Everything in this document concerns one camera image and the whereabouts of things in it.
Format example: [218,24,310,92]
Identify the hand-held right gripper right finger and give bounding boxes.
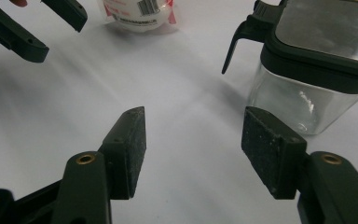
[241,105,358,224]

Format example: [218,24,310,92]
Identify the white table cover sheet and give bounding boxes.
[0,0,358,224]

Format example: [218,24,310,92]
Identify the red and white pouch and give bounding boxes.
[97,0,178,34]

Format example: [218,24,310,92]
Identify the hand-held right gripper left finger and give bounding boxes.
[49,106,147,224]

